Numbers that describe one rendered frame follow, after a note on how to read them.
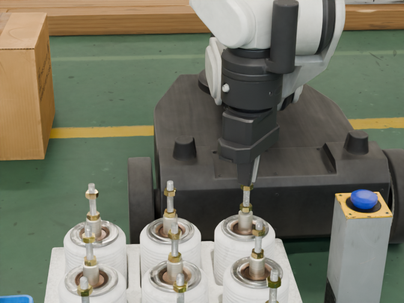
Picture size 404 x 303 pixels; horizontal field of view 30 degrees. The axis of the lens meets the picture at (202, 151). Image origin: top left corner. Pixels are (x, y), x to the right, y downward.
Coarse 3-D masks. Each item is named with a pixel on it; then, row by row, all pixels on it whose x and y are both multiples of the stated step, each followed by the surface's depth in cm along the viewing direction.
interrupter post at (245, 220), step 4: (240, 212) 118; (240, 216) 117; (244, 216) 117; (248, 216) 117; (240, 220) 118; (244, 220) 117; (248, 220) 117; (240, 224) 118; (244, 224) 118; (248, 224) 118; (240, 228) 118; (244, 228) 118; (248, 228) 118; (244, 232) 118
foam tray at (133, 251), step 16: (64, 256) 124; (128, 256) 125; (208, 256) 125; (64, 272) 120; (128, 272) 126; (208, 272) 121; (288, 272) 121; (48, 288) 116; (128, 288) 117; (208, 288) 117
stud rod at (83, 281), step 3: (81, 279) 92; (84, 279) 92; (87, 279) 92; (81, 282) 92; (84, 282) 92; (87, 282) 92; (81, 285) 92; (84, 285) 92; (87, 285) 92; (81, 288) 92; (84, 288) 92; (87, 288) 92; (81, 297) 93; (84, 297) 93; (87, 297) 93; (81, 300) 93; (84, 300) 93; (87, 300) 93
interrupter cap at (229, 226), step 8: (232, 216) 122; (256, 216) 122; (224, 224) 120; (232, 224) 120; (264, 224) 120; (224, 232) 117; (232, 232) 118; (240, 232) 118; (248, 232) 118; (240, 240) 116; (248, 240) 116
